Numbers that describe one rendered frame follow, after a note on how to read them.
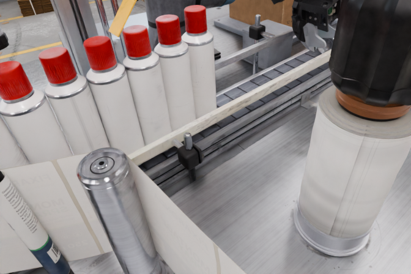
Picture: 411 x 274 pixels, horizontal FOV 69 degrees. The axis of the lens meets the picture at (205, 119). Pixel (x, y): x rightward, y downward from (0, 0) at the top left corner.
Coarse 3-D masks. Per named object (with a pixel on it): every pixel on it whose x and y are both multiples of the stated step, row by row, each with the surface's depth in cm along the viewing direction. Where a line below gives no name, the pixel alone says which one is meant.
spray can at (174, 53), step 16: (160, 16) 43; (176, 16) 42; (160, 32) 42; (176, 32) 42; (160, 48) 43; (176, 48) 43; (160, 64) 44; (176, 64) 44; (176, 80) 45; (176, 96) 47; (192, 96) 49; (176, 112) 49; (192, 112) 50; (176, 128) 51
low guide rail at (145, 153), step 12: (312, 60) 65; (324, 60) 67; (288, 72) 61; (300, 72) 63; (264, 84) 58; (276, 84) 59; (252, 96) 56; (264, 96) 59; (228, 108) 53; (240, 108) 56; (204, 120) 51; (216, 120) 53; (180, 132) 49; (192, 132) 50; (156, 144) 47; (168, 144) 48; (132, 156) 45; (144, 156) 46
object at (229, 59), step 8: (288, 32) 66; (264, 40) 63; (272, 40) 63; (280, 40) 65; (248, 48) 61; (256, 48) 61; (264, 48) 63; (232, 56) 58; (240, 56) 60; (216, 64) 56; (224, 64) 58
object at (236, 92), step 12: (300, 60) 73; (276, 72) 69; (312, 72) 68; (240, 84) 65; (252, 84) 65; (288, 84) 64; (228, 96) 62; (240, 96) 62; (276, 96) 61; (252, 108) 58; (228, 120) 56; (204, 132) 54; (156, 156) 50; (168, 156) 49; (144, 168) 48
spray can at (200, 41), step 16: (192, 16) 44; (192, 32) 45; (208, 32) 46; (192, 48) 46; (208, 48) 46; (192, 64) 48; (208, 64) 48; (192, 80) 50; (208, 80) 50; (208, 96) 51; (208, 112) 53
